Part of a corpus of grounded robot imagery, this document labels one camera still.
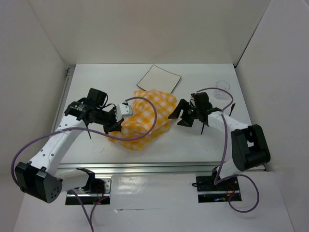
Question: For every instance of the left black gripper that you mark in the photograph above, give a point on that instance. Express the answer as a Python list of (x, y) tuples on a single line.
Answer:
[(115, 126)]

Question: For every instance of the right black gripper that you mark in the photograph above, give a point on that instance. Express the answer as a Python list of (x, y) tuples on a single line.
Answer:
[(175, 113)]

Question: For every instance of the yellow white checkered cloth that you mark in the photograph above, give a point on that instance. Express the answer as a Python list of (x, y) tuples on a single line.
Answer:
[(143, 118)]

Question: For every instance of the clear glass cup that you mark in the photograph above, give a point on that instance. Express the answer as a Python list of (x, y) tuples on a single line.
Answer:
[(222, 87)]

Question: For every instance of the white square plate black rim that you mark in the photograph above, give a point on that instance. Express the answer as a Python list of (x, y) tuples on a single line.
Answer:
[(159, 79)]

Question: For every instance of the black knife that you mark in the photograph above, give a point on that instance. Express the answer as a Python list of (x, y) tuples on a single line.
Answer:
[(232, 108)]

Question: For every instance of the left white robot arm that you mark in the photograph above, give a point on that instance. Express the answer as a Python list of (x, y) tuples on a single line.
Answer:
[(38, 177)]

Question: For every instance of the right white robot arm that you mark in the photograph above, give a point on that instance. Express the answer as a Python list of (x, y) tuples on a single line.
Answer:
[(245, 145)]

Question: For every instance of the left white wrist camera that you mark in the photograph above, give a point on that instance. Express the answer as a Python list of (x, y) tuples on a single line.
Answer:
[(123, 110)]

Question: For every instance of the aluminium front rail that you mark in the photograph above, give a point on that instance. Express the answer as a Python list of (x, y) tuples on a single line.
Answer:
[(142, 168)]

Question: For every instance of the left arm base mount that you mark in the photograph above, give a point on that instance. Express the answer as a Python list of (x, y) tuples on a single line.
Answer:
[(100, 190)]

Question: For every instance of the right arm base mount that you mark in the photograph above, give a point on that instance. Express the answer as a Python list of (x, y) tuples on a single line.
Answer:
[(208, 192)]

